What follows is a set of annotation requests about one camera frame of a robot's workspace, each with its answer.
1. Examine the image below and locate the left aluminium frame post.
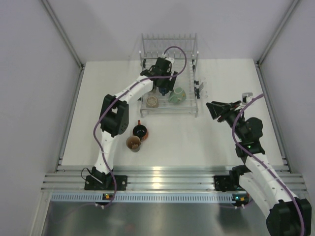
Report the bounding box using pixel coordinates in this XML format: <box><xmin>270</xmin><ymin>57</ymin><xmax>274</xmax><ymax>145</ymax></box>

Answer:
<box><xmin>39</xmin><ymin>0</ymin><xmax>84</xmax><ymax>70</ymax></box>

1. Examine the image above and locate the brown mug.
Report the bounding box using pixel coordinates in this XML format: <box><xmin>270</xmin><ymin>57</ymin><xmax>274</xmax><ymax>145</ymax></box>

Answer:
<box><xmin>126</xmin><ymin>136</ymin><xmax>141</xmax><ymax>152</ymax></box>

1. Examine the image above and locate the aluminium frame post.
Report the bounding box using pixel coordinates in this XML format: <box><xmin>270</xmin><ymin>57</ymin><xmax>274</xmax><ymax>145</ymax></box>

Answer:
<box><xmin>39</xmin><ymin>0</ymin><xmax>84</xmax><ymax>70</ymax></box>
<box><xmin>256</xmin><ymin>0</ymin><xmax>302</xmax><ymax>68</ymax></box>

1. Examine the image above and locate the teal green cup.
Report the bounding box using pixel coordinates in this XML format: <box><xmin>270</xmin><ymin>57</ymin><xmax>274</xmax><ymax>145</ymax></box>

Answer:
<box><xmin>168</xmin><ymin>87</ymin><xmax>187</xmax><ymax>104</ymax></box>

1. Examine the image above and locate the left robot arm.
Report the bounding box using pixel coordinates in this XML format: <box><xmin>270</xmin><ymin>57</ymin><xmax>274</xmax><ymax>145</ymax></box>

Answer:
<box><xmin>90</xmin><ymin>55</ymin><xmax>182</xmax><ymax>190</ymax></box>

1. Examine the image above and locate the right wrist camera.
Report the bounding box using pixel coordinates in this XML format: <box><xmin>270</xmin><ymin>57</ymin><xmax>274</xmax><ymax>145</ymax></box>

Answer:
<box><xmin>241</xmin><ymin>92</ymin><xmax>253</xmax><ymax>105</ymax></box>

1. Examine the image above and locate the dark blue mug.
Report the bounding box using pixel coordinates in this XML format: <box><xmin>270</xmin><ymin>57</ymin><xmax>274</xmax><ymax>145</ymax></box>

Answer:
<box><xmin>158</xmin><ymin>87</ymin><xmax>169</xmax><ymax>96</ymax></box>

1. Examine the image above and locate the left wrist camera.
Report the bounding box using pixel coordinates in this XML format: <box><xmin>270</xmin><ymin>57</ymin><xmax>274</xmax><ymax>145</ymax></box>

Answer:
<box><xmin>161</xmin><ymin>54</ymin><xmax>175</xmax><ymax>67</ymax></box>

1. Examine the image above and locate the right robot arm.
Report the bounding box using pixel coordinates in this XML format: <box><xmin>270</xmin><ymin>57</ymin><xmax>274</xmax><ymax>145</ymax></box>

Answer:
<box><xmin>206</xmin><ymin>101</ymin><xmax>312</xmax><ymax>236</ymax></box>

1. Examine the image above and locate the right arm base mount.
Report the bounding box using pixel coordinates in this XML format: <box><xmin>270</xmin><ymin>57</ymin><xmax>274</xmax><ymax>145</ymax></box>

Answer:
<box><xmin>214</xmin><ymin>176</ymin><xmax>240</xmax><ymax>192</ymax></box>

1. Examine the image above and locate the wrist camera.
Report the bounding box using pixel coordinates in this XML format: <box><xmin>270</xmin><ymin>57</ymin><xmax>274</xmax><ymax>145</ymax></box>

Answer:
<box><xmin>241</xmin><ymin>92</ymin><xmax>253</xmax><ymax>105</ymax></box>
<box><xmin>161</xmin><ymin>54</ymin><xmax>175</xmax><ymax>67</ymax></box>

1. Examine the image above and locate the metal wire dish rack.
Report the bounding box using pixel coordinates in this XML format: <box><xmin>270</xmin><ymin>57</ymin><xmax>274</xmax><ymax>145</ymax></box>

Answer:
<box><xmin>139</xmin><ymin>33</ymin><xmax>204</xmax><ymax>118</ymax></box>

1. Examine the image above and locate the black and red mug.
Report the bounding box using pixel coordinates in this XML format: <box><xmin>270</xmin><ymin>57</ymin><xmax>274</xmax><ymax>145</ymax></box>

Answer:
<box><xmin>132</xmin><ymin>120</ymin><xmax>149</xmax><ymax>141</ymax></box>

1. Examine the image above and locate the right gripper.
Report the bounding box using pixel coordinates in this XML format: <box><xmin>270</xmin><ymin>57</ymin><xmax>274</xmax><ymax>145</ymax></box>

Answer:
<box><xmin>207</xmin><ymin>100</ymin><xmax>247</xmax><ymax>142</ymax></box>

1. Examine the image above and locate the beige speckled cup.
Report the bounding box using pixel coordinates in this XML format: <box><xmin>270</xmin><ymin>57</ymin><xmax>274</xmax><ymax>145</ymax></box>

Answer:
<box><xmin>146</xmin><ymin>96</ymin><xmax>159</xmax><ymax>108</ymax></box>

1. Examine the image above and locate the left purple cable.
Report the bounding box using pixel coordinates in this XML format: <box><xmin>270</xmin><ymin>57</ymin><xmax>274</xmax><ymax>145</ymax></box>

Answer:
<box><xmin>93</xmin><ymin>46</ymin><xmax>188</xmax><ymax>209</ymax></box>

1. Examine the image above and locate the slotted cable duct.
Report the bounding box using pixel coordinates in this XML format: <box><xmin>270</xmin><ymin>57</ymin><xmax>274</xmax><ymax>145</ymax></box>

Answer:
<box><xmin>51</xmin><ymin>192</ymin><xmax>235</xmax><ymax>204</ymax></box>

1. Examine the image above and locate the aluminium rail base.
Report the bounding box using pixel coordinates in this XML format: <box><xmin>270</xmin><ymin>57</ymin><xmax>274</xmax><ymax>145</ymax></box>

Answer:
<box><xmin>40</xmin><ymin>166</ymin><xmax>307</xmax><ymax>192</ymax></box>

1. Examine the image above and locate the right aluminium frame post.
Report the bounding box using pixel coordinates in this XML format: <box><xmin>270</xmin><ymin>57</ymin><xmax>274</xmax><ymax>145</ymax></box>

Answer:
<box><xmin>256</xmin><ymin>0</ymin><xmax>302</xmax><ymax>68</ymax></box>

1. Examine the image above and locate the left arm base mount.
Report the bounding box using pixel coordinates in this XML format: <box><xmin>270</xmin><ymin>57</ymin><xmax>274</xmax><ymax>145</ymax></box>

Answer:
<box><xmin>84</xmin><ymin>175</ymin><xmax>127</xmax><ymax>191</ymax></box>

